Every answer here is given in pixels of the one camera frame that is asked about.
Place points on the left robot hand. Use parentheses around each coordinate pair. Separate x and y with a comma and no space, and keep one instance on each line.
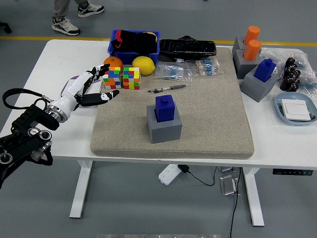
(70,95)

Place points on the blue square seal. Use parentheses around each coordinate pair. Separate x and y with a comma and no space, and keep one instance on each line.
(263,72)
(165,109)

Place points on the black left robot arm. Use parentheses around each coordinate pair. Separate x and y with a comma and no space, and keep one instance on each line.
(24,141)

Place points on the grey cube seal holder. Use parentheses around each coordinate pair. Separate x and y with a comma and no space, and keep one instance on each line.
(164,131)
(255,88)
(237,44)
(244,68)

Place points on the purple tray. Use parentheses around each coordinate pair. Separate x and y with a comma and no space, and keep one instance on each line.
(65,85)

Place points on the multicoloured puzzle cube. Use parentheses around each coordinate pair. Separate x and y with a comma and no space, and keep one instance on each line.
(131,78)
(113,79)

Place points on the orange fruit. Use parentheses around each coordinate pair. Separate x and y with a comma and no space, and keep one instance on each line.
(112,61)

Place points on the blue plastic bin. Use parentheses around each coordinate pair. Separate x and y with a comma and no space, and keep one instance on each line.
(123,57)

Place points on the person's right foot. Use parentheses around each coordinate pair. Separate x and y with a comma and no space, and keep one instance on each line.
(65,26)

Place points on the person's foot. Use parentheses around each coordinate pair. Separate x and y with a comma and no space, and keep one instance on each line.
(65,26)
(90,10)

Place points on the yellow lemon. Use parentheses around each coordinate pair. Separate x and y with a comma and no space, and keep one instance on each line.
(143,65)

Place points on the black cloth with red trim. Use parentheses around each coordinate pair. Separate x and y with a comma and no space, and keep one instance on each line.
(138,42)

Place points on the person's right leg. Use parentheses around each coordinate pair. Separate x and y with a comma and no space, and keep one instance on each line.
(61,8)

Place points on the person's leg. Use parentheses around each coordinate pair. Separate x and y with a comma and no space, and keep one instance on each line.
(61,8)
(81,2)

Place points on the person's left foot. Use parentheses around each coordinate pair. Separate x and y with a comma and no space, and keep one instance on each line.
(90,10)

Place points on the white table leg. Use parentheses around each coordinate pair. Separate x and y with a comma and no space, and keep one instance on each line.
(80,188)
(253,198)

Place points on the person's left leg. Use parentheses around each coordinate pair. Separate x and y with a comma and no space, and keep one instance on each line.
(81,2)

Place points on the black chair base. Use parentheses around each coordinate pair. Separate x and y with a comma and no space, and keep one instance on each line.
(6,27)

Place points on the yellow item in bin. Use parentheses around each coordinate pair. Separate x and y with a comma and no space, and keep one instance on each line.
(155,37)

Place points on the clear bag of blue resistors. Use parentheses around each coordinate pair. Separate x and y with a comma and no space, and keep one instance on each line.
(171,72)

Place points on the black pen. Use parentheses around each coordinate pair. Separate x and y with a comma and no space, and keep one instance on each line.
(173,87)

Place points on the white power strip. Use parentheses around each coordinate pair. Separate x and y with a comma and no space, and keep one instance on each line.
(168,174)

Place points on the black crinkled bag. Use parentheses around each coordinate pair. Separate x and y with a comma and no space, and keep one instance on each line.
(188,48)

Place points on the clear bag of brown resistors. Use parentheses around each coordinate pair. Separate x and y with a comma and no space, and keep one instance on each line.
(206,67)

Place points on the grey-brown mat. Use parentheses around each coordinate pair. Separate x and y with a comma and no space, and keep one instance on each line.
(210,111)

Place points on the clear plastic bag of parts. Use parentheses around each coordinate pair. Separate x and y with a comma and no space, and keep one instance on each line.
(277,53)

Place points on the black cylinder capacitor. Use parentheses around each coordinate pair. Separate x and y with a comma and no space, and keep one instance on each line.
(288,72)
(290,62)
(294,86)
(296,74)
(286,83)

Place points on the light blue tray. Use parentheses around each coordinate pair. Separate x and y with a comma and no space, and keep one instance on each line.
(294,95)

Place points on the black table control panel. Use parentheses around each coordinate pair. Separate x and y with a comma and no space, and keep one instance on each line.
(292,172)

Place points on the clear bag of blue parts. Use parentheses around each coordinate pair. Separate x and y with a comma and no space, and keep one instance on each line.
(309,83)

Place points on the white switch plate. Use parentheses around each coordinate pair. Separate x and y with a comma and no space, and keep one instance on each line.
(97,86)

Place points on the metal floor bracket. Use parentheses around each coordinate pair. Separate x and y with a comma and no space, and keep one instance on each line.
(226,169)
(229,186)

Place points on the white wall switch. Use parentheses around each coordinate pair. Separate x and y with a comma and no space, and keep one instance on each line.
(296,110)

